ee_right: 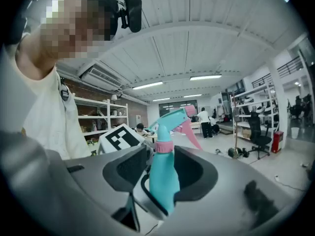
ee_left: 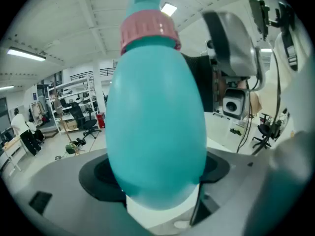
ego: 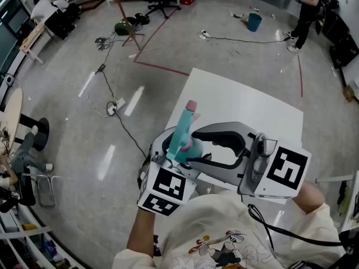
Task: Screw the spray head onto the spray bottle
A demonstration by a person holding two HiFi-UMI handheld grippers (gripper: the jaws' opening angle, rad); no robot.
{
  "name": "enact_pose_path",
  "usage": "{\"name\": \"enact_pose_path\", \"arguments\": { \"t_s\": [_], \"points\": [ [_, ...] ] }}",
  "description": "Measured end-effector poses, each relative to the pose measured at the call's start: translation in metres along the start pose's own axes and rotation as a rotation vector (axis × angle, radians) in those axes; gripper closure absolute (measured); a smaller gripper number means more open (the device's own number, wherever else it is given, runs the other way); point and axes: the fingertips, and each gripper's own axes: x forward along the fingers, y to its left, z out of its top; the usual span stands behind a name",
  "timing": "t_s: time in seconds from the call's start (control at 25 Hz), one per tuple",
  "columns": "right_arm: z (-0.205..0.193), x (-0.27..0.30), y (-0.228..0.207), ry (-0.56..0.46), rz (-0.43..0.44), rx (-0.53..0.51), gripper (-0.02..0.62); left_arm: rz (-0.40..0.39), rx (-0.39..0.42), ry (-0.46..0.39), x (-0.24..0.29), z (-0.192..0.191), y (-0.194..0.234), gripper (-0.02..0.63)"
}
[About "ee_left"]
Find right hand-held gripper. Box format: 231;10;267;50
181;10;266;120

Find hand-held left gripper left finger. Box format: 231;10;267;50
14;151;153;236

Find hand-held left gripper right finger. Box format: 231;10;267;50
190;146;269;236

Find teal toy with pink tip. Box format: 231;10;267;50
105;37;208;211

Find person's right forearm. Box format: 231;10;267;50
248;91;263;113

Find black mounted screen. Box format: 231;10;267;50
247;0;270;41

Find small black swivel chair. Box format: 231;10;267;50
252;113;281;149

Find wooden coat rack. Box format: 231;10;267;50
53;92;86;157

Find rectangular ceiling panel light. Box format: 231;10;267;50
160;2;178;17

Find large cardboard box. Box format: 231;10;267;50
64;119;78;130

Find black office chair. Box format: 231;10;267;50
70;102;101;140

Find person's cream printed t-shirt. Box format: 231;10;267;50
267;30;315;142

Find white desk with wooden top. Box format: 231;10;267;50
0;134;29;177

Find red box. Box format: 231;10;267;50
96;112;106;129

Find clothes rack with coats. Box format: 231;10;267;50
29;101;49;125

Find black mezzanine railing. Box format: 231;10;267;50
69;67;116;81

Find tall white shelving unit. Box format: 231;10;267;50
46;76;99;135

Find thick black gripper cable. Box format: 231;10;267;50
236;40;283;154

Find black harness strap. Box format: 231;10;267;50
282;32;300;71

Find black clamp mount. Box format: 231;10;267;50
264;1;296;38

